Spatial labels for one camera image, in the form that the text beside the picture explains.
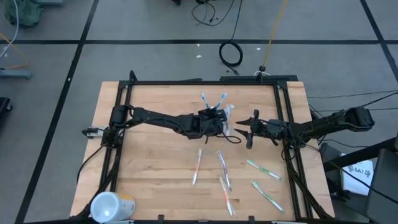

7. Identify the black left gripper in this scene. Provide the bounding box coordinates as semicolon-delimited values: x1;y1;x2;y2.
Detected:
188;107;228;140

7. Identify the purple white toothbrush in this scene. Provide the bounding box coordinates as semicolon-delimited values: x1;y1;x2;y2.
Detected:
216;151;233;192

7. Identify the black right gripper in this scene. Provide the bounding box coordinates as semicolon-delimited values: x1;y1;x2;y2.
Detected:
233;110;289;149

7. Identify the black metal table frame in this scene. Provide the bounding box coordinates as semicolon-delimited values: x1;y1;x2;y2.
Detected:
73;70;333;224

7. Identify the black slanted beam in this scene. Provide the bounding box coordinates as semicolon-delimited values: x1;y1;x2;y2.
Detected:
322;136;398;172

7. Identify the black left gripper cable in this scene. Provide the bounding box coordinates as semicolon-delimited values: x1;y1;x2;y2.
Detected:
203;132;243;146

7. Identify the black chair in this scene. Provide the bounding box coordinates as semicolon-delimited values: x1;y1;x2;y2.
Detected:
363;147;398;224

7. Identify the grey metal desk foot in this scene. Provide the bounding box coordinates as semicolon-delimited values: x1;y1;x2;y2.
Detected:
0;68;33;80

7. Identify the thin black tangled cable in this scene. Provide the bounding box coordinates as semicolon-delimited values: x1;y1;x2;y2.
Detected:
190;0;237;27

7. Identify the green fabric bag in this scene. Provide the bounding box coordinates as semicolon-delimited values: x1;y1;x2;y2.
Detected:
5;0;44;28

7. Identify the green white wrapped toothbrush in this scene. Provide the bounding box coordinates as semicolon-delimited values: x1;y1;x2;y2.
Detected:
251;180;285;213
246;159;284;182

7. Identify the long yellow cable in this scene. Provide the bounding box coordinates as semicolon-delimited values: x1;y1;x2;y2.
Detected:
262;0;289;68

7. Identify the white box with print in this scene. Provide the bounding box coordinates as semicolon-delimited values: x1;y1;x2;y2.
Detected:
340;152;376;197

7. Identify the thin white cable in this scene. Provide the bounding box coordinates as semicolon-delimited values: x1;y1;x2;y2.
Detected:
0;0;20;58

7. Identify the white canister with yellow label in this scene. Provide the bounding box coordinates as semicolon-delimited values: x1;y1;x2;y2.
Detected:
90;191;137;224

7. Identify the thin black floor cable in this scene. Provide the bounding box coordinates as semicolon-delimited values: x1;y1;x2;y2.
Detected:
307;90;398;100

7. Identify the black object on floor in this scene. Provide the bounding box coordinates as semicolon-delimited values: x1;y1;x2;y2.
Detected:
0;96;13;125

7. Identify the blue white toothbrush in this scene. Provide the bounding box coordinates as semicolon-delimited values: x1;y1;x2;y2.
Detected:
215;92;228;110
200;91;210;109

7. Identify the yellow orange cable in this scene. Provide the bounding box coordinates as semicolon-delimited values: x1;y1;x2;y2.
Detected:
0;32;32;71

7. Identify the coiled black cable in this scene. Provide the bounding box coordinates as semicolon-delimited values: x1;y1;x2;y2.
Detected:
218;0;244;76

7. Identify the clear plastic cup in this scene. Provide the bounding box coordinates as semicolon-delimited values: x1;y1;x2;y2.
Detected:
222;103;236;138

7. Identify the black ball-head camera mount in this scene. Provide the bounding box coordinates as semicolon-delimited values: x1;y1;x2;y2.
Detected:
254;65;272;83

